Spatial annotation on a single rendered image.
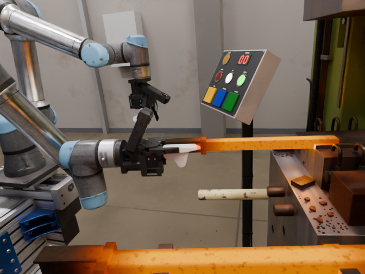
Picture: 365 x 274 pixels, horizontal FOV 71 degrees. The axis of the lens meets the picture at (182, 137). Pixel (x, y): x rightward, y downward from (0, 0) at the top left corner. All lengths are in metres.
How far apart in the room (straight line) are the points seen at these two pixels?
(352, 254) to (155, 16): 3.59
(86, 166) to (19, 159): 0.49
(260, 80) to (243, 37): 2.50
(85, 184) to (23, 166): 0.48
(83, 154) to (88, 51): 0.35
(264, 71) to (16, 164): 1.01
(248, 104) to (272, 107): 2.61
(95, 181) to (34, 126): 0.22
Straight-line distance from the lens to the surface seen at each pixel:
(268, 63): 1.05
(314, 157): 0.67
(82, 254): 0.37
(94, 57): 0.89
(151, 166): 0.65
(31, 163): 1.16
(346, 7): 0.57
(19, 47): 1.21
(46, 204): 1.16
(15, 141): 1.14
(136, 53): 0.99
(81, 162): 0.70
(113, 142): 0.67
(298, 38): 3.55
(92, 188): 0.73
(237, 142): 0.63
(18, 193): 1.22
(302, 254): 0.36
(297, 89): 3.61
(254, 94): 1.03
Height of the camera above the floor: 1.24
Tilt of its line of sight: 20 degrees down
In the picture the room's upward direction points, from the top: 5 degrees counter-clockwise
